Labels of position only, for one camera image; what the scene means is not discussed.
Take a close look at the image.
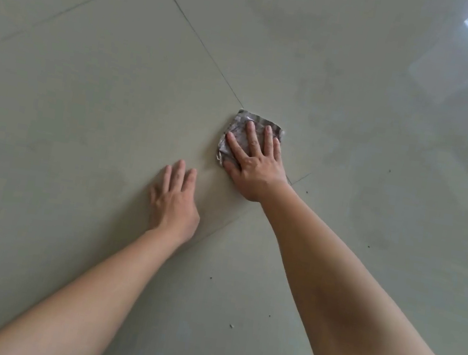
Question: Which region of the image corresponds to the person's left hand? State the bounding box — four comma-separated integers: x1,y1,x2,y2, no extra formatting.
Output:
142,155,210,248

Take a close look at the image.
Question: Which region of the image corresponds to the person's right hand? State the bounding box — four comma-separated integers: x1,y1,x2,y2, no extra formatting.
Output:
216,117,300,208

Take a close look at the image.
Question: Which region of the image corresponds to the grey rag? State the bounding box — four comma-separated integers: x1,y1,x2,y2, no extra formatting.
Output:
214,106,288,176

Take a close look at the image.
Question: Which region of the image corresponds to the person's left forearm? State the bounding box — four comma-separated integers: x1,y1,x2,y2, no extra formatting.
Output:
0,202,186,355

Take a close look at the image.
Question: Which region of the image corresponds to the person's right forearm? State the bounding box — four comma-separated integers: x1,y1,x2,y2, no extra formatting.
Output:
234,179,468,355

